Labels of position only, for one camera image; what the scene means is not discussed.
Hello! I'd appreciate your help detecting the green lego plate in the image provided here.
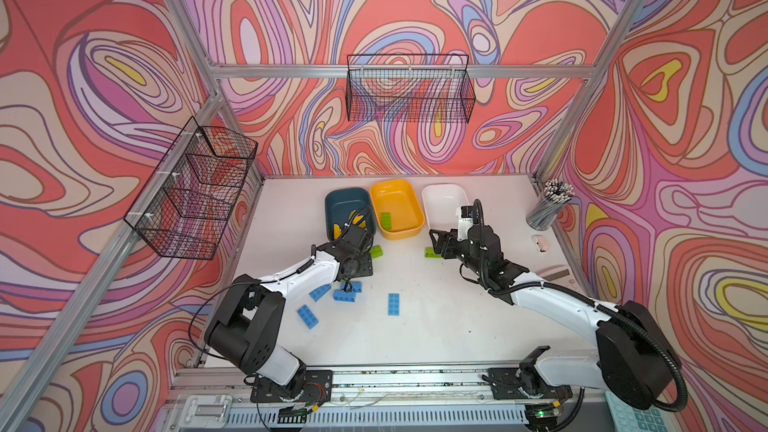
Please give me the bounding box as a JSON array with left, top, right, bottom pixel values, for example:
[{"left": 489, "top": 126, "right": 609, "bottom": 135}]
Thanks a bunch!
[{"left": 380, "top": 212, "right": 392, "bottom": 231}]

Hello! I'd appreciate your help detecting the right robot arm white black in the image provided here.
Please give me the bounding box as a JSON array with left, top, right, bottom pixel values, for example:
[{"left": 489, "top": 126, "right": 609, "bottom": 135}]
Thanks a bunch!
[{"left": 429, "top": 200, "right": 689, "bottom": 413}]

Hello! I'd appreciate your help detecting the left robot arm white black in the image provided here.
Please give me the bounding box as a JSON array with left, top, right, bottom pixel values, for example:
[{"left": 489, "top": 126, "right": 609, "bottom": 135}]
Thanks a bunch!
[{"left": 204, "top": 225, "right": 374, "bottom": 396}]

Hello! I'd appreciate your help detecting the green lego upper right cluster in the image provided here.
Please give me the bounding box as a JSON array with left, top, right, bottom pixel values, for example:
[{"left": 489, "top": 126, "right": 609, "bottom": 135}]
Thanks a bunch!
[{"left": 370, "top": 245, "right": 383, "bottom": 258}]

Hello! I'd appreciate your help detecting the blue lego stacked upper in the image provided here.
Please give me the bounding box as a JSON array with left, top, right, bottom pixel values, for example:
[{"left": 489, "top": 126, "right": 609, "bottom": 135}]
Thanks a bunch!
[{"left": 340, "top": 281, "right": 362, "bottom": 293}]

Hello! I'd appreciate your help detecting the blue lego stacked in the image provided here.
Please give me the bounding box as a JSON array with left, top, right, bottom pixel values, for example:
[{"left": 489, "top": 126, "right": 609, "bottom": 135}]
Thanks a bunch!
[
  {"left": 333, "top": 290, "right": 356, "bottom": 303},
  {"left": 340, "top": 281, "right": 362, "bottom": 293}
]

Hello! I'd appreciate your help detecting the white plastic bin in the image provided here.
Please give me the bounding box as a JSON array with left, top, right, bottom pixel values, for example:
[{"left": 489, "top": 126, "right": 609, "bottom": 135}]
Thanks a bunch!
[{"left": 421, "top": 183, "right": 469, "bottom": 231}]

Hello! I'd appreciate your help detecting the blue lego stacked lower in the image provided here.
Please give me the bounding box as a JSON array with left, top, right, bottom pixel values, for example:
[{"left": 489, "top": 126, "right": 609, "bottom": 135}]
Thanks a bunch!
[{"left": 333, "top": 290, "right": 356, "bottom": 303}]

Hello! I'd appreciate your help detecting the dark teal plastic bin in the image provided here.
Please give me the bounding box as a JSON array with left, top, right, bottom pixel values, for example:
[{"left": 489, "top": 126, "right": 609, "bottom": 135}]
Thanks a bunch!
[{"left": 324, "top": 187, "right": 376, "bottom": 240}]

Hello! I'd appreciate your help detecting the blue lego far left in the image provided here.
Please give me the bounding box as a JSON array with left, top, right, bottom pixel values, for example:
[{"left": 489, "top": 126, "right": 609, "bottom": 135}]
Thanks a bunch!
[{"left": 309, "top": 284, "right": 331, "bottom": 302}]

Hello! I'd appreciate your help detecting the yellow plastic bin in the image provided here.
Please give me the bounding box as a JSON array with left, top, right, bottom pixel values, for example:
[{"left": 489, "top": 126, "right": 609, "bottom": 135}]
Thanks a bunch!
[{"left": 370, "top": 179, "right": 426, "bottom": 241}]

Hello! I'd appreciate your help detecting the small pink eraser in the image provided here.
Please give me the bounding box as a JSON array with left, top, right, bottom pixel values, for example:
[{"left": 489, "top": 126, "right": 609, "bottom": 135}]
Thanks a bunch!
[{"left": 532, "top": 235, "right": 549, "bottom": 253}]

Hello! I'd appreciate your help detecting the blue lego centre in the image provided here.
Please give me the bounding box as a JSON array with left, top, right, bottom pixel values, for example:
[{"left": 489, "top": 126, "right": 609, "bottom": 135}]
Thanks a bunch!
[{"left": 387, "top": 293, "right": 400, "bottom": 316}]

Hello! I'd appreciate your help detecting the blue lego bottom left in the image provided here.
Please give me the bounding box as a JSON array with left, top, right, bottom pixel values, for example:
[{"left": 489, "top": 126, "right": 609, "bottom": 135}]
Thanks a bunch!
[{"left": 297, "top": 305, "right": 319, "bottom": 330}]

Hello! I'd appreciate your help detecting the pink white calculator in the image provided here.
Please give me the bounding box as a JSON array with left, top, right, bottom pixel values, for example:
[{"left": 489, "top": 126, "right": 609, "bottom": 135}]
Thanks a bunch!
[{"left": 537, "top": 265, "right": 571, "bottom": 281}]

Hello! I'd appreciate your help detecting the cup of pens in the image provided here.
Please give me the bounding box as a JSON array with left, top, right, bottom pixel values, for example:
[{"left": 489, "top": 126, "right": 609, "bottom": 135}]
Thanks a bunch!
[{"left": 526, "top": 179, "right": 574, "bottom": 231}]

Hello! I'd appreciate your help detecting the teal calculator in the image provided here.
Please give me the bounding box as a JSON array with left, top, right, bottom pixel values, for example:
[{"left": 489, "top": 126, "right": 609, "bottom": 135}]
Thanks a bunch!
[{"left": 605, "top": 391, "right": 670, "bottom": 432}]

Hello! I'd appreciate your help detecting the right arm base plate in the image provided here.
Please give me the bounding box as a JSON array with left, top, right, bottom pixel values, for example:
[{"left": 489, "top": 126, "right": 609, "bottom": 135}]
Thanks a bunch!
[{"left": 481, "top": 367, "right": 573, "bottom": 401}]

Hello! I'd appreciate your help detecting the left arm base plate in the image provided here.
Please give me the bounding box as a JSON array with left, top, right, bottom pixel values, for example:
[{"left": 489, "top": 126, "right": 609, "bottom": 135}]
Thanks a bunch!
[{"left": 250, "top": 369, "right": 334, "bottom": 405}]

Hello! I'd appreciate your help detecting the front aluminium rail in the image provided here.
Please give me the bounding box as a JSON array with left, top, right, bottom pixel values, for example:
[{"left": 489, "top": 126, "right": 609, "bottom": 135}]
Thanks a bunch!
[{"left": 152, "top": 362, "right": 615, "bottom": 431}]

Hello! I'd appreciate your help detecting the back wall wire basket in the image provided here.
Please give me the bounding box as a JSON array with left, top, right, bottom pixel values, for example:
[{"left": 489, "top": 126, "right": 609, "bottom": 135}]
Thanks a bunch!
[{"left": 345, "top": 52, "right": 476, "bottom": 124}]

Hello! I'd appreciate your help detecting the wall wire basket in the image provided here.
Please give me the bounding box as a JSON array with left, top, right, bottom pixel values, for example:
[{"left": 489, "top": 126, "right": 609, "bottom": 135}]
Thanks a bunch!
[
  {"left": 123, "top": 118, "right": 258, "bottom": 260},
  {"left": 345, "top": 52, "right": 476, "bottom": 124}
]

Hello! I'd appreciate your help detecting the left wall wire basket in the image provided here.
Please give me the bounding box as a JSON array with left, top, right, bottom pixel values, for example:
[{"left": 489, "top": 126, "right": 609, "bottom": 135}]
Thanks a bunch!
[{"left": 123, "top": 118, "right": 258, "bottom": 260}]

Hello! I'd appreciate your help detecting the grey metal handle plate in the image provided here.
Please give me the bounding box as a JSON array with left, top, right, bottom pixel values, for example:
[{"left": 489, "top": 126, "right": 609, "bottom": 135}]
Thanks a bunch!
[{"left": 178, "top": 394, "right": 233, "bottom": 429}]

